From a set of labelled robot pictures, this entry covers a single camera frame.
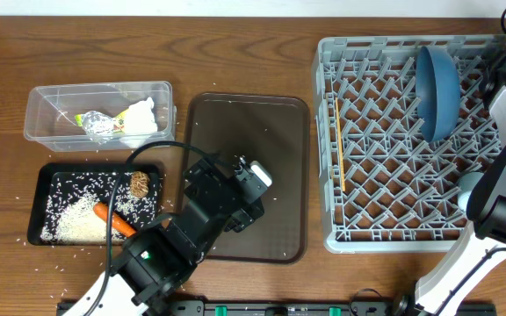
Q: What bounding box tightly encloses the white tissue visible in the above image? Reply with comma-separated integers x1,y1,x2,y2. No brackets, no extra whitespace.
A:
120,97,158,148

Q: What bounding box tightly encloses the orange carrot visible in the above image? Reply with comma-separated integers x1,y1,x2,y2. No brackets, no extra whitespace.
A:
93,203,136,237

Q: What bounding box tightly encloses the yellow snack wrapper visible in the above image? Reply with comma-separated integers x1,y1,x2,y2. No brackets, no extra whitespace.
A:
75,109,134,134

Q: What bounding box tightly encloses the dark blue plate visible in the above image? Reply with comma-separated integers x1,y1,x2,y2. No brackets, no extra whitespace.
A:
416,47,460,143

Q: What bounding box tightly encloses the light blue cup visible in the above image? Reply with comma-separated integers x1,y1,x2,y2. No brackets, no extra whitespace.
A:
457,172,483,212

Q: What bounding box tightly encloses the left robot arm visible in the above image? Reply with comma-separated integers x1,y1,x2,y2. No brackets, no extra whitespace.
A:
64,158,272,316

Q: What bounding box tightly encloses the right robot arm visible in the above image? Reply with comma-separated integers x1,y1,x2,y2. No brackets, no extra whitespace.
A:
406,44,506,315

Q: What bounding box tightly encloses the black waste bin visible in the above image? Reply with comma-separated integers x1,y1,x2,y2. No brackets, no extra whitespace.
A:
27,162,163,246

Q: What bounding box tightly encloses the grey dishwasher rack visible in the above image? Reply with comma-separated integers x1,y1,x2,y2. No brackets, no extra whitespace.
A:
312,34,506,254

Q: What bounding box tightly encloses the brown serving tray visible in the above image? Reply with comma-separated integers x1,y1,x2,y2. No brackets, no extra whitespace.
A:
184,92,309,264

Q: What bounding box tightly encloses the crumpled silver foil ball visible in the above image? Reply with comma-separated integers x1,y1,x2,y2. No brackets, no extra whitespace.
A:
76,111,114,144

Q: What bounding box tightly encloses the white rice pile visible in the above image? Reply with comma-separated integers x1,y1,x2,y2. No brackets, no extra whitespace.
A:
40,172,162,245

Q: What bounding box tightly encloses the wooden chopstick right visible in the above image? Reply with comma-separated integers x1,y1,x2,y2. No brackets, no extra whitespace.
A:
337,131,346,192

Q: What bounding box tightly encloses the wooden chopstick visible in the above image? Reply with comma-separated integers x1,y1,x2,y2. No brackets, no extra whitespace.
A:
337,131,346,192
334,97,344,178

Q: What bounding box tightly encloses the wooden chopstick left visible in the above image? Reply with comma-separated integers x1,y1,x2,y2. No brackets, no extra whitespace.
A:
334,97,344,178

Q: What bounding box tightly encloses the clear plastic bin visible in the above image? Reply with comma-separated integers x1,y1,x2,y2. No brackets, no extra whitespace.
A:
24,81,177,152

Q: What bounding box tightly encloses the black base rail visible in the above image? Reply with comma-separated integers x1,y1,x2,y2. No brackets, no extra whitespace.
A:
54,289,498,316

